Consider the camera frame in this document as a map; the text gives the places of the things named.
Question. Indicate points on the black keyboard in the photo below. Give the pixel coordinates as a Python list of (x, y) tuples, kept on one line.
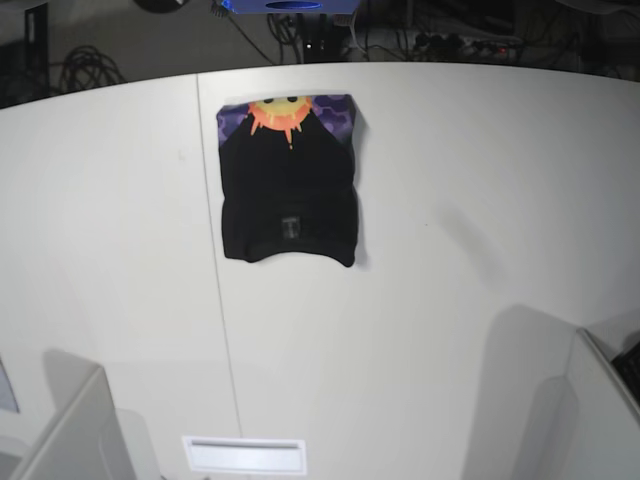
[(627, 366)]

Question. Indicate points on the grey partition left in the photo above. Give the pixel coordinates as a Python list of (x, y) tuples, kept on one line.
[(83, 439)]

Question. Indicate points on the black T-shirt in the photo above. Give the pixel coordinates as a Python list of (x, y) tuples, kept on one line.
[(287, 169)]

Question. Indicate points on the grey partition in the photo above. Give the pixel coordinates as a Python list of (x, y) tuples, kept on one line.
[(83, 439), (583, 424)]

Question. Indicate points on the grey partition right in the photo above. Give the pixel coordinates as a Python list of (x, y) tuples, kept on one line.
[(583, 424)]

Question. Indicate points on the white power strip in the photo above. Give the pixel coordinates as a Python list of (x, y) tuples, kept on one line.
[(415, 45)]

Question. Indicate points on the blue box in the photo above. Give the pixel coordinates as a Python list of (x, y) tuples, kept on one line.
[(250, 7)]

